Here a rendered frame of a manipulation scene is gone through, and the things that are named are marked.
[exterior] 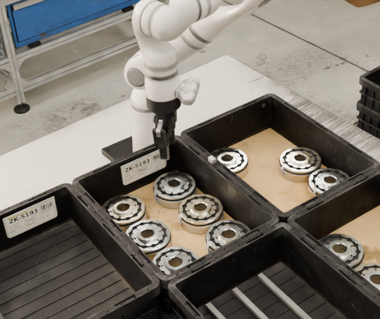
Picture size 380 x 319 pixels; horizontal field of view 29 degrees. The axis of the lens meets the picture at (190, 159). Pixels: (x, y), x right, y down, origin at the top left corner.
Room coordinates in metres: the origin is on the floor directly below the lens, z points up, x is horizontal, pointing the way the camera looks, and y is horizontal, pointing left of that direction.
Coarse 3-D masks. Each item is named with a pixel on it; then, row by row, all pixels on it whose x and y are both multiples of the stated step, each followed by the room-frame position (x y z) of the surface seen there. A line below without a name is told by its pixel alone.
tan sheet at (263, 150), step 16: (240, 144) 1.56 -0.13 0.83; (256, 144) 1.55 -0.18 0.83; (272, 144) 1.55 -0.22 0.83; (288, 144) 1.55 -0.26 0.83; (256, 160) 1.49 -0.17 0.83; (272, 160) 1.48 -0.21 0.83; (256, 176) 1.42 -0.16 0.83; (272, 176) 1.42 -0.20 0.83; (272, 192) 1.36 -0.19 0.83; (288, 192) 1.35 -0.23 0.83; (304, 192) 1.35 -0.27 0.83; (288, 208) 1.30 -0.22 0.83
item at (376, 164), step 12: (264, 96) 1.63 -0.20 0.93; (276, 96) 1.62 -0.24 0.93; (240, 108) 1.58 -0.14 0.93; (288, 108) 1.57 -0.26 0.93; (216, 120) 1.53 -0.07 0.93; (312, 120) 1.51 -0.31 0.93; (324, 132) 1.46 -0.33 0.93; (192, 144) 1.44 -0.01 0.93; (348, 144) 1.40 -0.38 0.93; (360, 156) 1.35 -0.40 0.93; (228, 168) 1.33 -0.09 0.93; (372, 168) 1.30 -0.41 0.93; (240, 180) 1.29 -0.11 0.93; (348, 180) 1.27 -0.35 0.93; (252, 192) 1.24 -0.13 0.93; (324, 192) 1.23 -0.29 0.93; (300, 204) 1.19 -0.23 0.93; (288, 216) 1.16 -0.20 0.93
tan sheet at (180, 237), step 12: (132, 192) 1.39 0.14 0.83; (144, 192) 1.39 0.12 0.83; (156, 204) 1.34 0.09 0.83; (156, 216) 1.30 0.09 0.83; (168, 216) 1.29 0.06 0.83; (228, 216) 1.28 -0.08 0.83; (180, 228) 1.25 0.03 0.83; (180, 240) 1.21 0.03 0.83; (192, 240) 1.21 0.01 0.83; (204, 240) 1.21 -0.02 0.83; (204, 252) 1.17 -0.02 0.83
